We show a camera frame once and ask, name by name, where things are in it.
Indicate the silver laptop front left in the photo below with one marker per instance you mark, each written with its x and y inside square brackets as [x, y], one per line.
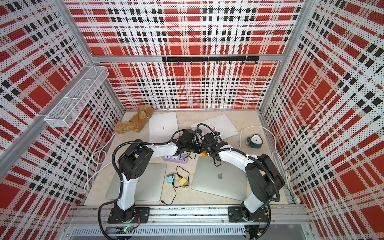
[149, 186]

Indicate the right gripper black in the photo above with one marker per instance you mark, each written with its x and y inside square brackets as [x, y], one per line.
[208, 152]

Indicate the brown teddy bear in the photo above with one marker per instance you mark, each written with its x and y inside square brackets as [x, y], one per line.
[137, 122]

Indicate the white wire basket shelf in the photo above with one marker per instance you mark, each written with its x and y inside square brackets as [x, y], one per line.
[68, 109]

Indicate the white laptop back left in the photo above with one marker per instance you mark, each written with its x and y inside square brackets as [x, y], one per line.
[162, 126]

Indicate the black hook rail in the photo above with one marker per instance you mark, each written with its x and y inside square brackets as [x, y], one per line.
[210, 59]

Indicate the teal charger adapter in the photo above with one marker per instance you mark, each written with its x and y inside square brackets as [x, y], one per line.
[170, 178]

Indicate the yellow charger adapter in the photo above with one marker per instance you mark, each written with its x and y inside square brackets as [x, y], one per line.
[183, 182]

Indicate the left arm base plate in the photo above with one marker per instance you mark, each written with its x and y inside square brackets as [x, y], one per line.
[131, 216]

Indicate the white laptop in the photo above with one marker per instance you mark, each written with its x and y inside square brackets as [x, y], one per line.
[162, 126]
[220, 124]

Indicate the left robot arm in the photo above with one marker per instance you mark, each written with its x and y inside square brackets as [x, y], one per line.
[130, 160]

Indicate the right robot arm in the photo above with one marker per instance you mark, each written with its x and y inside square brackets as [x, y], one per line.
[263, 176]

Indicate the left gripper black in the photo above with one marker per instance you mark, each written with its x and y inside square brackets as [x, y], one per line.
[199, 150]

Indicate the teal alarm clock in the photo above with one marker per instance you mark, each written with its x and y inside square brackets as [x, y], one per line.
[255, 141]

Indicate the silver laptop front right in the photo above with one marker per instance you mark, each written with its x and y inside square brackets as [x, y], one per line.
[225, 180]

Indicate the silver laptop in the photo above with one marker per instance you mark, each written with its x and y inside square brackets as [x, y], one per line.
[225, 180]
[149, 186]

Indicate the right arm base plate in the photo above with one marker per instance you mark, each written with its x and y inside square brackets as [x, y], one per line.
[239, 214]

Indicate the orange power strip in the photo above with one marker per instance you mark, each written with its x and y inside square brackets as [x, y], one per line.
[204, 154]

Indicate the white laptop back right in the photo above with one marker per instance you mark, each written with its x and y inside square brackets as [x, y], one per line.
[220, 124]

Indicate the purple power strip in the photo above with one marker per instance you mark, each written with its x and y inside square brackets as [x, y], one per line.
[179, 159]

